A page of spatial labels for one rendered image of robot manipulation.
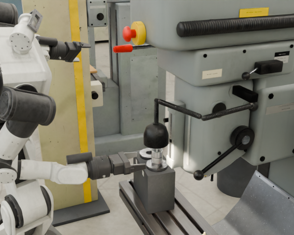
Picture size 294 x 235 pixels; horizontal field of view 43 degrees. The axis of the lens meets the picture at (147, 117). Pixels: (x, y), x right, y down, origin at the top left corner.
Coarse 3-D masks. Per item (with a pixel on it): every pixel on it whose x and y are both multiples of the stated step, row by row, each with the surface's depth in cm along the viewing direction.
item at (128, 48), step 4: (128, 44) 107; (148, 44) 110; (116, 48) 105; (120, 48) 106; (124, 48) 106; (128, 48) 106; (132, 48) 107; (136, 48) 108; (140, 48) 109; (144, 48) 109; (116, 52) 106; (120, 52) 106; (124, 52) 107
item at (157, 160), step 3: (162, 153) 151; (153, 156) 150; (156, 156) 150; (159, 156) 150; (162, 156) 152; (153, 159) 151; (156, 159) 150; (159, 159) 150; (162, 159) 152; (153, 162) 152; (156, 162) 151; (159, 162) 151; (162, 162) 153; (153, 165) 152; (156, 165) 151; (159, 165) 152
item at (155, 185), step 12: (144, 156) 159; (156, 168) 150; (168, 168) 153; (144, 180) 153; (156, 180) 149; (168, 180) 151; (144, 192) 155; (156, 192) 152; (168, 192) 154; (144, 204) 158; (156, 204) 154; (168, 204) 156
